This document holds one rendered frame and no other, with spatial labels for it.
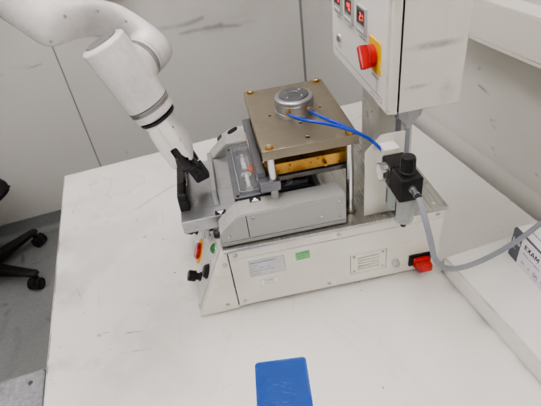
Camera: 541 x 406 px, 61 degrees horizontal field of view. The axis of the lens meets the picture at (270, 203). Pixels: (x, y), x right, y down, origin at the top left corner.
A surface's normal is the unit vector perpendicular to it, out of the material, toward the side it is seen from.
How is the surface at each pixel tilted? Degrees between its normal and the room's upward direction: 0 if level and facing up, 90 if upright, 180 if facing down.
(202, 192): 0
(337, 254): 90
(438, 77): 90
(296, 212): 90
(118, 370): 0
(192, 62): 90
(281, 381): 0
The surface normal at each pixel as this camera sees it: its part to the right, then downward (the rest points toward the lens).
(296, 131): -0.11, -0.79
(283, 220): 0.17, 0.58
